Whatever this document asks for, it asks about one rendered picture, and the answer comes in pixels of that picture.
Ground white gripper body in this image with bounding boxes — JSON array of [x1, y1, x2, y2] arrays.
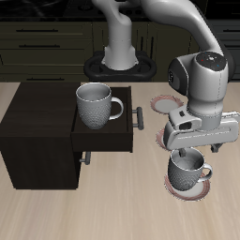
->
[[162, 111, 240, 151]]

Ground grey porcelain mug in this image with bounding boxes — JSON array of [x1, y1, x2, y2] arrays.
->
[[167, 147, 214, 192], [75, 82, 125, 130]]

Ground white plate with red rim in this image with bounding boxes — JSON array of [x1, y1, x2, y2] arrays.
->
[[163, 172, 211, 203], [155, 126, 172, 151], [150, 94, 186, 115]]

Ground dark wooden cabinet drawer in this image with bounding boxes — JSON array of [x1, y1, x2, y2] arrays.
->
[[71, 86, 134, 154]]

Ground dark wooden cabinet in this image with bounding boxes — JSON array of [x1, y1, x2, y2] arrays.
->
[[0, 82, 83, 190]]

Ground dark kitchen cupboards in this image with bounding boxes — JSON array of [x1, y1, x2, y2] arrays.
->
[[0, 18, 240, 83]]

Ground black marble countertop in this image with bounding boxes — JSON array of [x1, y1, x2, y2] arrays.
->
[[0, 0, 240, 23]]

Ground grey drawer handle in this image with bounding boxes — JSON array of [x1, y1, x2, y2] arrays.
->
[[132, 106, 145, 131], [79, 151, 92, 165]]

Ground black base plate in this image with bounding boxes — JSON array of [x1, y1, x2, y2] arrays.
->
[[82, 51, 158, 80]]

